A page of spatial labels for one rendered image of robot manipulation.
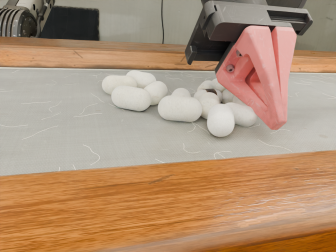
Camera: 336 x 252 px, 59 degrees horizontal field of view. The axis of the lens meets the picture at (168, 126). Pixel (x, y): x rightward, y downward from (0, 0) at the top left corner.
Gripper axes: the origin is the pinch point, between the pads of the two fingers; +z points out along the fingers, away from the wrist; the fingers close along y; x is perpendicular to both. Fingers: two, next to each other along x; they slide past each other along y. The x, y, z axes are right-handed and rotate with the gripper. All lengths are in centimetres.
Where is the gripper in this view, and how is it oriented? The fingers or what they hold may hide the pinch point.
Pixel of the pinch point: (275, 117)
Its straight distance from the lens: 25.3
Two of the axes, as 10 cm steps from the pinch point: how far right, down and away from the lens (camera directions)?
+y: 9.6, -0.4, 2.9
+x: -2.4, 4.7, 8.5
